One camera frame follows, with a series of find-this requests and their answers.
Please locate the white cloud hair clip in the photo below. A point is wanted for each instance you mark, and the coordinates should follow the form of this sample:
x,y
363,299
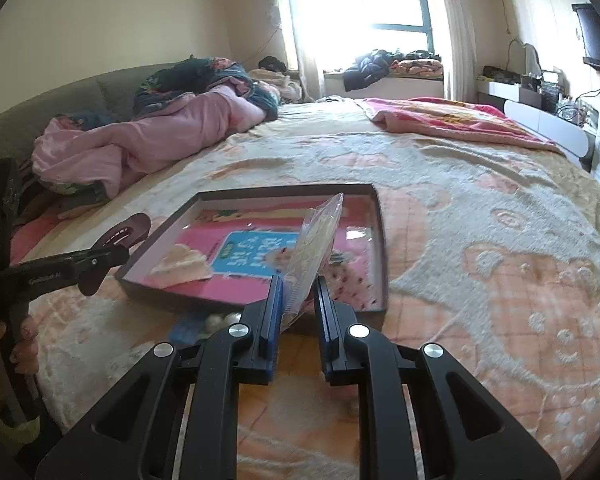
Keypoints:
x,y
180,266

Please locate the white desk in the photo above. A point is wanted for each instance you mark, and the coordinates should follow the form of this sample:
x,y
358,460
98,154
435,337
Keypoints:
x,y
497,92

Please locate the black bag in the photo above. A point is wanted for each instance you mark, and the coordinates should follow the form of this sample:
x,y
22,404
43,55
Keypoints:
x,y
272,64

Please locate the large pearl hair accessory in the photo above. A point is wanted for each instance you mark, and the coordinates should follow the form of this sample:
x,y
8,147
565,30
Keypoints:
x,y
225,321

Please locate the clear plastic jewelry bag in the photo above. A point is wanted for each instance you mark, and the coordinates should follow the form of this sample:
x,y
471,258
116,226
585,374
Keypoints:
x,y
315,240

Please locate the cream curtain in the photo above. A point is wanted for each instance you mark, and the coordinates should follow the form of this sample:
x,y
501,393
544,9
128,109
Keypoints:
x,y
455,35

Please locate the sheer white curtain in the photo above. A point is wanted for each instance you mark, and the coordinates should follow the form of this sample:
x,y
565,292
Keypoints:
x,y
305,60

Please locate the dark jacket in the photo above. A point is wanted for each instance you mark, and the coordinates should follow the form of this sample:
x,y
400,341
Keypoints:
x,y
367,67

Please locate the person's left hand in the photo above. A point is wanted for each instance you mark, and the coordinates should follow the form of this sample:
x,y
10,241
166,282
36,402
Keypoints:
x,y
26,342

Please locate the maroon hair clip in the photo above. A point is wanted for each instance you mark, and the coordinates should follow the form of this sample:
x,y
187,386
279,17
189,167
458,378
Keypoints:
x,y
130,227

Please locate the pink quilt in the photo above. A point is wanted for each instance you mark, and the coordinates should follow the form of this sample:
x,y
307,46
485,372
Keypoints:
x,y
170,130

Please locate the white window seat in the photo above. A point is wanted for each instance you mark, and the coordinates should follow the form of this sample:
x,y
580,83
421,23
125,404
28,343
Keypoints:
x,y
405,87

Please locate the pile of colourful clothing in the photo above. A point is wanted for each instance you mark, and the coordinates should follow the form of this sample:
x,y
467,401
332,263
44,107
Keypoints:
x,y
417,64

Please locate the small blue bag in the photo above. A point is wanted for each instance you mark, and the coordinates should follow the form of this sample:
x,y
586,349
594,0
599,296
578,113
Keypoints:
x,y
187,332

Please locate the window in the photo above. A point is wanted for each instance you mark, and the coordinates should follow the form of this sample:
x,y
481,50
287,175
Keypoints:
x,y
360,0

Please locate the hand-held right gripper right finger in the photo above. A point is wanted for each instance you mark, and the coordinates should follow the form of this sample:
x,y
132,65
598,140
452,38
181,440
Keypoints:
x,y
325,322

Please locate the white bed footboard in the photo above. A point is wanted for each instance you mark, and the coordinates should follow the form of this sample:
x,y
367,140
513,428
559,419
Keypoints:
x,y
550,127

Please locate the grey padded headboard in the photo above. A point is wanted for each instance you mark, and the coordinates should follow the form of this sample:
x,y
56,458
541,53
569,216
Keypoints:
x,y
55,105

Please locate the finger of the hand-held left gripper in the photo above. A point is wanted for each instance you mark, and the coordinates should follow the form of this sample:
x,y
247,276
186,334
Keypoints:
x,y
97,265

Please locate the shallow pink cardboard box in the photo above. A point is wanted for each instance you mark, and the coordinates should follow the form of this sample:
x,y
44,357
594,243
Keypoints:
x,y
200,242

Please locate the pink printed blanket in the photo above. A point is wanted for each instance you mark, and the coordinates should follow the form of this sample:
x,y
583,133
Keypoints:
x,y
445,117

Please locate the dark floral duvet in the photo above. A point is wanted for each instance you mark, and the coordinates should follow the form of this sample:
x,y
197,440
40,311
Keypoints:
x,y
200,75

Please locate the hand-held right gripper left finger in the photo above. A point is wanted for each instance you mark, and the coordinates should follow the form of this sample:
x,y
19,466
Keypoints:
x,y
275,312

